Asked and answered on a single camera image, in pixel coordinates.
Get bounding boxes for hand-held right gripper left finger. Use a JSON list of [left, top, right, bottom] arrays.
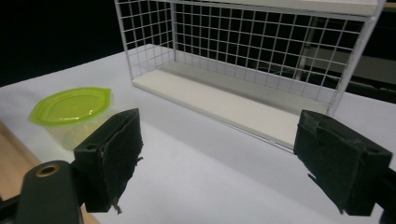
[[73, 107, 145, 216]]

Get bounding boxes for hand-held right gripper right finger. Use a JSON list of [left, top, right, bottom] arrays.
[[292, 109, 393, 217]]

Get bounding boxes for white wire shelf rack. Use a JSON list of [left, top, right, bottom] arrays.
[[113, 0, 389, 154]]

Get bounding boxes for clear container with green lid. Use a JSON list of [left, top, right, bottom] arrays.
[[28, 87, 114, 151]]

